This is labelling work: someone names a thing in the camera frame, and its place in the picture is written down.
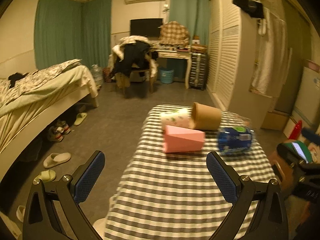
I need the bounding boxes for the smartphone lit screen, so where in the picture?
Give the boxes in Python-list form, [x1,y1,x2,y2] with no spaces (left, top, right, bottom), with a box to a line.
[292,142,309,163]

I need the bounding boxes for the checkered tablecloth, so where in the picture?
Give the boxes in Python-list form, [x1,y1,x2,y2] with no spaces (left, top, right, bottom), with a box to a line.
[103,104,277,240]

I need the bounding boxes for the green curtain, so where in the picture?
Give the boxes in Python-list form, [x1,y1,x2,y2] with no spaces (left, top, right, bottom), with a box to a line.
[169,0,210,45]
[34,0,112,69]

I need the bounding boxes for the green curtain right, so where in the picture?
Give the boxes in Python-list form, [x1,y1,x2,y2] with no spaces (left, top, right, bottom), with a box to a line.
[169,0,210,45]

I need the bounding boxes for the blue laundry basket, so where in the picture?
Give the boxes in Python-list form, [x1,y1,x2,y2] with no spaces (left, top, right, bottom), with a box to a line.
[159,68,174,84]

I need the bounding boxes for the green curtain left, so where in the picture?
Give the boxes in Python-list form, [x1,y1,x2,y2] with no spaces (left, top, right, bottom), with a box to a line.
[34,0,112,69]

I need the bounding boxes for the white small fridge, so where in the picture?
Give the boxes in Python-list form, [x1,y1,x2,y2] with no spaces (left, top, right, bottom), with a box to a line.
[292,60,319,130]

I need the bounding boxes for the bed with patterned bedding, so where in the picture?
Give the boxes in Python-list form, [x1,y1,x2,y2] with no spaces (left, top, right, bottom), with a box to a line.
[1,60,98,177]

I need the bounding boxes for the plaid cloth cover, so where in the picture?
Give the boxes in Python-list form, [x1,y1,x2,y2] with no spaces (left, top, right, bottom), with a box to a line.
[159,21,190,46]

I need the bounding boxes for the blue label water bottle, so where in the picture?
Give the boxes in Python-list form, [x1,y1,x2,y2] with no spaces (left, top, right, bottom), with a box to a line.
[217,126,253,153]

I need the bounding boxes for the white louvered wardrobe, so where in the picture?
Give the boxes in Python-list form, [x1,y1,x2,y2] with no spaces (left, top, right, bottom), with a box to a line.
[207,0,272,128]

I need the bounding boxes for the green stool cushion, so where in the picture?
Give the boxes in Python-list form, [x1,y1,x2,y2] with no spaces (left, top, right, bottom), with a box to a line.
[285,140,313,164]

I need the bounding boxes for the red bottle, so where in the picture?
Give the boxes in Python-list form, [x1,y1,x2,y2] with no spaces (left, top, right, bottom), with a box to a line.
[289,120,303,140]

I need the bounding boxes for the black hanging bag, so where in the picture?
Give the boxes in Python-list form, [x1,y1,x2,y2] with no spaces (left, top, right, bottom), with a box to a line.
[233,0,264,19]

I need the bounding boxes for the chair with piled clothes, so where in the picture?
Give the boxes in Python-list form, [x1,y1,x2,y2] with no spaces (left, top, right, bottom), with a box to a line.
[110,35,158,93]

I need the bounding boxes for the brown kraft paper cup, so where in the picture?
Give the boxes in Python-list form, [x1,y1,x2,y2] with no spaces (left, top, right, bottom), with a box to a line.
[189,102,222,131]

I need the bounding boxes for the clear plastic bottle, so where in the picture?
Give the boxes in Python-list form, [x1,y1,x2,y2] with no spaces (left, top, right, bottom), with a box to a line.
[233,113,252,128]

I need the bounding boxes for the sneaker under bed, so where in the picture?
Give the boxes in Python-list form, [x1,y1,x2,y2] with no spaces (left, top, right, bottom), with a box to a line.
[56,120,71,134]
[47,126,63,142]

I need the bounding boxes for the slipper near bed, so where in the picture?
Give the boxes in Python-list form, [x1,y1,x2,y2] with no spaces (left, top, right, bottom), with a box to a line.
[74,112,87,126]

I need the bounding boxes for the white floral paper cup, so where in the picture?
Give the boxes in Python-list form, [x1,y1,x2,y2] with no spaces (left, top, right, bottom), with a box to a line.
[159,108,190,131]

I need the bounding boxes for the white slipper near corner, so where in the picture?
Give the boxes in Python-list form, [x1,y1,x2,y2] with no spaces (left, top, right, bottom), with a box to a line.
[16,205,25,223]

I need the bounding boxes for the white desk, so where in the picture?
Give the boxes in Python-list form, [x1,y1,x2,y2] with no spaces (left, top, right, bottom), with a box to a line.
[153,45,193,90]

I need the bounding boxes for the pink faceted cup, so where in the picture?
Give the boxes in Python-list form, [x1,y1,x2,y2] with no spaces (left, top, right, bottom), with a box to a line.
[163,125,206,153]

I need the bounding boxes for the large water jug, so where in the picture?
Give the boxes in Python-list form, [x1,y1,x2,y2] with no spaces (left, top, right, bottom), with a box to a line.
[91,64,104,86]

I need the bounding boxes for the black television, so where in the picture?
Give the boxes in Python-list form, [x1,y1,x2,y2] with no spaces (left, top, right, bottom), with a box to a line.
[130,18,163,37]

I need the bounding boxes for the hanging white towel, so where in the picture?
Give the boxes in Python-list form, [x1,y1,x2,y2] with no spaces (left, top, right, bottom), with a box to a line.
[251,8,288,98]

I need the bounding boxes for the pale green slipper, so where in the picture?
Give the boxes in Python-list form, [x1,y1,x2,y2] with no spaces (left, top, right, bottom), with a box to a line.
[34,170,56,183]

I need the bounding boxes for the cardboard box on suitcase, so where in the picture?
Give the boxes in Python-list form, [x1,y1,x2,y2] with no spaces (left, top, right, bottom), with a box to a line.
[191,44,208,54]

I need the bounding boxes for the silver black suitcase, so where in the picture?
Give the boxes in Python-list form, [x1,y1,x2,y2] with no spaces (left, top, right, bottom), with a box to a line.
[188,53,208,90]

